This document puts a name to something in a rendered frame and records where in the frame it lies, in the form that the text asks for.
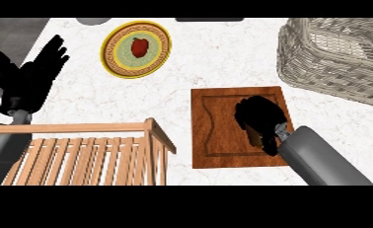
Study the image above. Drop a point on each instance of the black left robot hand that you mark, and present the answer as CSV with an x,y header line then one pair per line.
x,y
34,77

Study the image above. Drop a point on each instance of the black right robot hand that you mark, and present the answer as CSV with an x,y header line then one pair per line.
x,y
259,113

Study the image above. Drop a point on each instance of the brown sweet potato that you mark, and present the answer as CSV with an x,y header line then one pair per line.
x,y
252,135

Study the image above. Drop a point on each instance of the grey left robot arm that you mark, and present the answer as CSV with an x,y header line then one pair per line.
x,y
15,139

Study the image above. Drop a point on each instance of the brown wooden cutting board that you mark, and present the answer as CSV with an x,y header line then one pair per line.
x,y
221,130

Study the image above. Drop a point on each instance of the grey wicker basket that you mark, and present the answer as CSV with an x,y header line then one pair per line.
x,y
330,57

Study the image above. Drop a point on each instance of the grey round object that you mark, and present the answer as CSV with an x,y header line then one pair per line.
x,y
93,21

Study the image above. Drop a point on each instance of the yellow patterned plate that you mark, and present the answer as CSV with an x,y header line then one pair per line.
x,y
136,49

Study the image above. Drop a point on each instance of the red bell pepper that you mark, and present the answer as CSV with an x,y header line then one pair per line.
x,y
140,47

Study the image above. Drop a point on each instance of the pale wooden slatted crate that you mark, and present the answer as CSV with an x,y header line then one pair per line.
x,y
91,154

